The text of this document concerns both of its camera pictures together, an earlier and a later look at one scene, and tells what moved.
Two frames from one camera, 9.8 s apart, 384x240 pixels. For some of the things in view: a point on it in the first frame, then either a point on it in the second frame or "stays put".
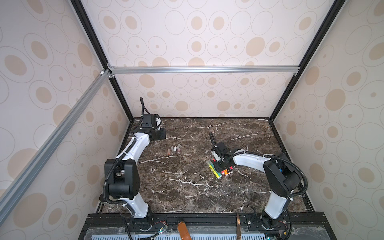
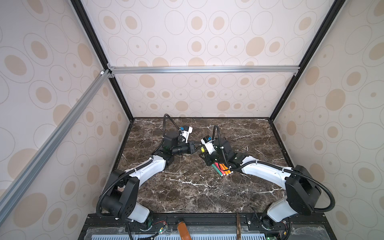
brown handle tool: x=183 y=231 stays put
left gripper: x=163 y=134 → x=190 y=148
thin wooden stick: x=238 y=227 stays put
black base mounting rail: x=208 y=220 stays put
